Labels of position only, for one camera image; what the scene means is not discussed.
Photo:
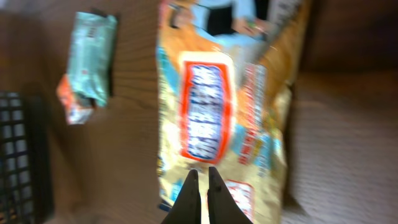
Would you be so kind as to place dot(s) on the teal snack pack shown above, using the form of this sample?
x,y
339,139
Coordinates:
x,y
91,50

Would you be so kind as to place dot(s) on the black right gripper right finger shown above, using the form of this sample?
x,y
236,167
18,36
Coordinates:
x,y
222,208

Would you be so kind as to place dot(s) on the grey plastic mesh basket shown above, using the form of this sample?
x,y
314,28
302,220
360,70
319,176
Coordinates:
x,y
26,185

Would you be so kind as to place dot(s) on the yellow snack bag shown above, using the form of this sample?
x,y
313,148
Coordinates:
x,y
225,70

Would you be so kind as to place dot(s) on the small orange packet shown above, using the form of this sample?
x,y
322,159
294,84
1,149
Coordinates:
x,y
77,109

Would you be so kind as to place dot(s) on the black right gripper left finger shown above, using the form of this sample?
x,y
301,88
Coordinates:
x,y
187,207

